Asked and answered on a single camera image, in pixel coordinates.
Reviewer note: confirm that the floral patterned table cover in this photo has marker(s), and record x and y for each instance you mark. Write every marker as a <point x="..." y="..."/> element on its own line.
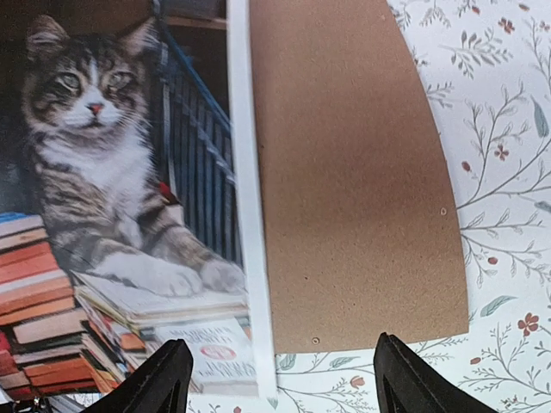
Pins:
<point x="485" y="69"/>

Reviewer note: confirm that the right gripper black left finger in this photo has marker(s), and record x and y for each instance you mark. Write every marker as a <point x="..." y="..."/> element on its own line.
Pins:
<point x="160" y="384"/>

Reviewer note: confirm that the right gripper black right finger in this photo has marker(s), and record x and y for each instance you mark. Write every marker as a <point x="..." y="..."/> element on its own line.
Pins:
<point x="407" y="384"/>

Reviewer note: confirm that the brown cardboard backing board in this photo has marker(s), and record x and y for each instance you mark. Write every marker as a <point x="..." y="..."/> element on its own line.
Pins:
<point x="362" y="235"/>

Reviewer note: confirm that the cat photo print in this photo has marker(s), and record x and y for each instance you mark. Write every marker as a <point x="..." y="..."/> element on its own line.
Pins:
<point x="129" y="202"/>

